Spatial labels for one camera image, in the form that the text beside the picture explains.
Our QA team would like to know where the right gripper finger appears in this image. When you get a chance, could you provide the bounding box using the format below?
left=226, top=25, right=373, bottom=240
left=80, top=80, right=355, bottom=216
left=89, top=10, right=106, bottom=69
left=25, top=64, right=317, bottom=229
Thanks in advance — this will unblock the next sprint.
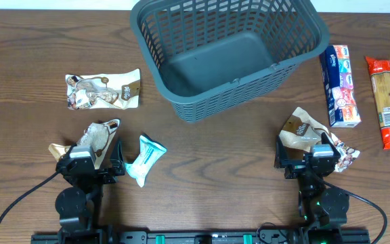
left=274, top=136, right=289, bottom=168
left=321, top=132, right=334, bottom=146

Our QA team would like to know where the beige grain pouch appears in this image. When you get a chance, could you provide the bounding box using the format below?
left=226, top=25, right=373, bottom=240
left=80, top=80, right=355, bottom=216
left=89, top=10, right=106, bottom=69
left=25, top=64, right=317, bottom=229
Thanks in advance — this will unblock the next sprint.
left=65, top=68, right=141, bottom=110
left=279, top=107, right=360, bottom=173

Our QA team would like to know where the multicolour tissue pack box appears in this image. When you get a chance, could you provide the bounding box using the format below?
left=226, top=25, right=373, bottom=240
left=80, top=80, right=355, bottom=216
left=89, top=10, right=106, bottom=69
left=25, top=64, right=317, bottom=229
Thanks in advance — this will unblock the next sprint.
left=320, top=45, right=362, bottom=128

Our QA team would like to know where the red orange pasta packet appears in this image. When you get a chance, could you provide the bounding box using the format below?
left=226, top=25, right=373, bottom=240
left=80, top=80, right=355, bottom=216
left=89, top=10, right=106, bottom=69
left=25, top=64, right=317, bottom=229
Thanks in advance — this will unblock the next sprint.
left=365, top=56, right=390, bottom=150

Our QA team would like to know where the dark grey plastic basket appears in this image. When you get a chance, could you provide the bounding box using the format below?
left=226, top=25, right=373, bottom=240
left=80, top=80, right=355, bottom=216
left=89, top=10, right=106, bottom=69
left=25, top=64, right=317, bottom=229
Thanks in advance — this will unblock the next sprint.
left=130, top=0, right=330, bottom=123

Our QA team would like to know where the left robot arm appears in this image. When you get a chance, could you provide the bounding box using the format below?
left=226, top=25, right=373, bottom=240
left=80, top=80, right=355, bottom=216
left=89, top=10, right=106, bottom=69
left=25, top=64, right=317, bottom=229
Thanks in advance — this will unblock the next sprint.
left=55, top=140, right=125, bottom=243

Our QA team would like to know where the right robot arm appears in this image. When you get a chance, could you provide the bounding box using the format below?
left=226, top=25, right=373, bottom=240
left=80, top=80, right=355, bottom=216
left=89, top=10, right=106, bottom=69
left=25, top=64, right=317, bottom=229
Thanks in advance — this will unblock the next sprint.
left=274, top=133, right=349, bottom=234

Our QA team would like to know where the beige rice pouch lower left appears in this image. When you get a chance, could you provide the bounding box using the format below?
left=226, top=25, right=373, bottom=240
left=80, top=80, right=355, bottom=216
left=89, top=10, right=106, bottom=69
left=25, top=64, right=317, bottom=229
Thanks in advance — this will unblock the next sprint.
left=48, top=119, right=121, bottom=169

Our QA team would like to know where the teal white snack packet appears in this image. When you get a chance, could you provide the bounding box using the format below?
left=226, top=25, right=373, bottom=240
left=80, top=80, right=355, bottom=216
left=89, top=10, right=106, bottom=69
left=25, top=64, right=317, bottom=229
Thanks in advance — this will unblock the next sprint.
left=125, top=134, right=167, bottom=188

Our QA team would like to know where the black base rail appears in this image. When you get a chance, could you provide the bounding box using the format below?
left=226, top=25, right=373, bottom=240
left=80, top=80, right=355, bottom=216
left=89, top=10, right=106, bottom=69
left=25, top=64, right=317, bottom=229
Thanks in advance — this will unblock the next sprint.
left=30, top=228, right=370, bottom=244

